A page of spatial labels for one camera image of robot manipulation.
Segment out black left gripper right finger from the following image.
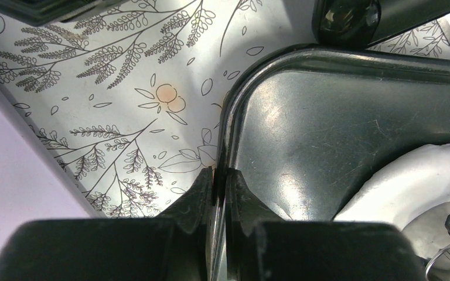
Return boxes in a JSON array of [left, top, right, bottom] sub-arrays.
[[225, 169, 425, 280]]

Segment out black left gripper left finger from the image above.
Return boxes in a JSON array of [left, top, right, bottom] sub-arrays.
[[0, 167, 213, 280]]

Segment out round metal cutter ring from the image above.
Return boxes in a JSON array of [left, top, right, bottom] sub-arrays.
[[401, 201, 450, 281]]

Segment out white dough disc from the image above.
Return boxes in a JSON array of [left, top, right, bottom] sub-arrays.
[[333, 142, 450, 234]]

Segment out black baking tray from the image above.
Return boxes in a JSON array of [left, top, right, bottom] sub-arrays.
[[215, 46, 450, 280]]

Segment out purple plastic tray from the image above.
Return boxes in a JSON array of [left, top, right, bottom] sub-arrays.
[[0, 90, 97, 252]]

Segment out black poker chip case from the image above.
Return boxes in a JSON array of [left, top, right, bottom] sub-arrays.
[[312, 0, 450, 49]]

